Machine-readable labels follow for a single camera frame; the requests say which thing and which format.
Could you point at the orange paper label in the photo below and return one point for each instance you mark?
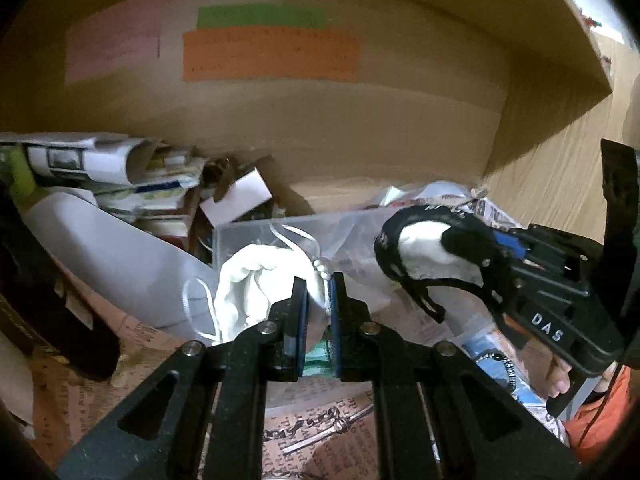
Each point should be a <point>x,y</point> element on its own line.
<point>270,55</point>

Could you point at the black and white face mask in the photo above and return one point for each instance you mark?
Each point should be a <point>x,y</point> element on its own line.
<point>425,250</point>

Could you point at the person's right hand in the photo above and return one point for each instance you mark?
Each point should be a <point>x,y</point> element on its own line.
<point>560,382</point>

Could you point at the green paper label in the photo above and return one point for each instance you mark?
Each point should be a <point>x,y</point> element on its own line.
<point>262,17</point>

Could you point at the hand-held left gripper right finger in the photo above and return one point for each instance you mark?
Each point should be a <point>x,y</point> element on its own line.
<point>335,327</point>

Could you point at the rolled newspaper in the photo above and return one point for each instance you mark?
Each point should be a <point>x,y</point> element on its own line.
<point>85,157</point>

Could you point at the white plastic wrapper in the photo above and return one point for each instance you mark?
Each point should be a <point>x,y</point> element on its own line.
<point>430,192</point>

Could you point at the person's right forearm orange sleeve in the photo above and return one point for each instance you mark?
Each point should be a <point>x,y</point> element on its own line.
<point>602,415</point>

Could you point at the clear plastic container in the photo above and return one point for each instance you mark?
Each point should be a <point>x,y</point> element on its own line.
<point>350,240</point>

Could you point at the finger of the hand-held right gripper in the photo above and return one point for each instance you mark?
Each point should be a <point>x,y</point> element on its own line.
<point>510,327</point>
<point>506,243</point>

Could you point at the large cardboard box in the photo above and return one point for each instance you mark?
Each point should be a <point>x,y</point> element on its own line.
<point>400,125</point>

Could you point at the large white paper sheet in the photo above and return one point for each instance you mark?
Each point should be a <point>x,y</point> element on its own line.
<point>100,242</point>

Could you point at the pink paper label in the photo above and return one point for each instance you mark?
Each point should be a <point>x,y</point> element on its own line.
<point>112,42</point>

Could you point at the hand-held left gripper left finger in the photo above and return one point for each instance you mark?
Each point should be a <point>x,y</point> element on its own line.
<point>300,327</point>

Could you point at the pile of paper booklets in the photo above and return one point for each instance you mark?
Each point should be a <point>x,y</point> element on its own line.
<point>155,195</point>

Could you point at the crumpled grey newspaper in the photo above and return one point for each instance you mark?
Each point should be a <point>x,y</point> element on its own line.
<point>495,215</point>

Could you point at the green packet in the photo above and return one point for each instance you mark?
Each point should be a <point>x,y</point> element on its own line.
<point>320,360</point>

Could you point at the brown printed newspaper sheet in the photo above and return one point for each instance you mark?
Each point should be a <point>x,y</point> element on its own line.
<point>310,425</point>

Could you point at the white card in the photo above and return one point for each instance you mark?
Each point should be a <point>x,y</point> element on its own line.
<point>235,197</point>

